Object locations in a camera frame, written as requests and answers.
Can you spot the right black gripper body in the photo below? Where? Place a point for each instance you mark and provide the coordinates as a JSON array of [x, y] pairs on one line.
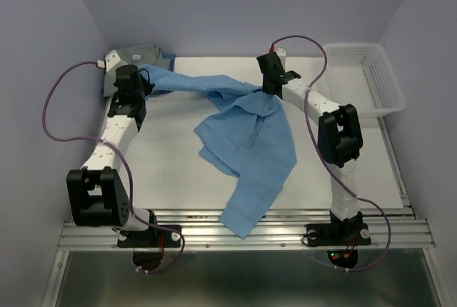
[[265, 88]]

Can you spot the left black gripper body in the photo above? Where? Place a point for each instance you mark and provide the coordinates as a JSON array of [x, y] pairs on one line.
[[146, 87]]

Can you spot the light blue long sleeve shirt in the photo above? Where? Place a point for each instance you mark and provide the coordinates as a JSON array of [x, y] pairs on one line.
[[249, 138]]

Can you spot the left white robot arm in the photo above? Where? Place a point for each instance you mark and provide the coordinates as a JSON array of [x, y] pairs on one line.
[[96, 192]]

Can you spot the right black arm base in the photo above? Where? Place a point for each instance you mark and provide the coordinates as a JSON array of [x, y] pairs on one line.
[[334, 235]]

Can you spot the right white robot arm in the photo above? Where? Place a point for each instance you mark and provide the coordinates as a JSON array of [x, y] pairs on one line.
[[339, 139]]

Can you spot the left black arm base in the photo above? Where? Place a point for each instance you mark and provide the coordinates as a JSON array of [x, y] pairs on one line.
[[150, 238]]

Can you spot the folded grey shirt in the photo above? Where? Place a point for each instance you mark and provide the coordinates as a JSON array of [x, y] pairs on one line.
[[139, 55]]

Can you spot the folded blue plaid shirt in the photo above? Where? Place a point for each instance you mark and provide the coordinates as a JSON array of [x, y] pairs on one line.
[[165, 62]]

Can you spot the white plastic basket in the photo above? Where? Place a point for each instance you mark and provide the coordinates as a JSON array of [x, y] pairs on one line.
[[361, 74]]

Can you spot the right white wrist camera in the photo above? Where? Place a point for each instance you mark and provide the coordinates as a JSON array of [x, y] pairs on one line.
[[280, 54]]

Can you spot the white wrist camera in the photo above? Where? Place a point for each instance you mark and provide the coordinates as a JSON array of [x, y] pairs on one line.
[[280, 54], [111, 62]]

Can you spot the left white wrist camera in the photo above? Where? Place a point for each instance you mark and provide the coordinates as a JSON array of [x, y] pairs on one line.
[[111, 62]]

